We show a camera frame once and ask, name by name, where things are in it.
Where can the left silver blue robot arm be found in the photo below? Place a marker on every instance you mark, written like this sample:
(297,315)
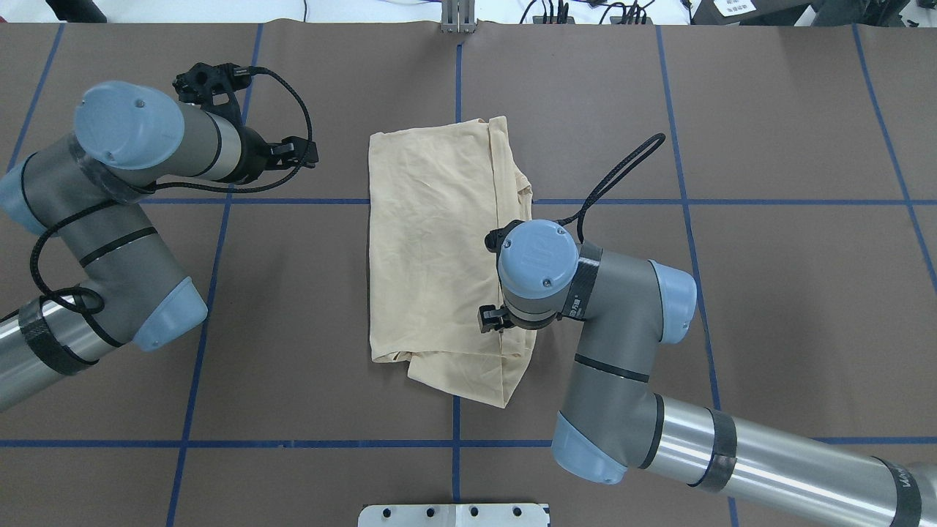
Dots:
(105,275)

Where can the beige long-sleeve printed shirt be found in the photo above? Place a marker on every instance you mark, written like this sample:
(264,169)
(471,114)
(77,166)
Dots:
(435,193)

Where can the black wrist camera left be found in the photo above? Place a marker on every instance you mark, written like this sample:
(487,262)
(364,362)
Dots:
(212,86)

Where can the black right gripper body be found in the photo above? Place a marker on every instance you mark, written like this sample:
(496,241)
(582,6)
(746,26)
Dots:
(489,316)

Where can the white central mounting column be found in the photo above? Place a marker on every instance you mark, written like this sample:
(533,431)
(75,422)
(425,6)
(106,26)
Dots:
(478,514)

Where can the aluminium frame post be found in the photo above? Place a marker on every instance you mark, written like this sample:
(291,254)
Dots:
(458,16)

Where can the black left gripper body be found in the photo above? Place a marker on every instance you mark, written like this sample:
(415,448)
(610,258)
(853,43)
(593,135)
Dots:
(255,156)

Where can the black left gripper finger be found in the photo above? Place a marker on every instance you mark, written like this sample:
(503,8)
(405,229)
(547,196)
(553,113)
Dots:
(293,152)

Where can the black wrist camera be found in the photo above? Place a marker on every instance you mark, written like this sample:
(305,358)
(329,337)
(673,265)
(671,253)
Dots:
(212,86)
(495,239)

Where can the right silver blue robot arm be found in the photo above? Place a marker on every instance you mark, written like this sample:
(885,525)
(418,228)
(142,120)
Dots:
(613,417)

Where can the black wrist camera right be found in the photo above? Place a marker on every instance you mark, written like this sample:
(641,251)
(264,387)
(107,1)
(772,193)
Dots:
(495,239)

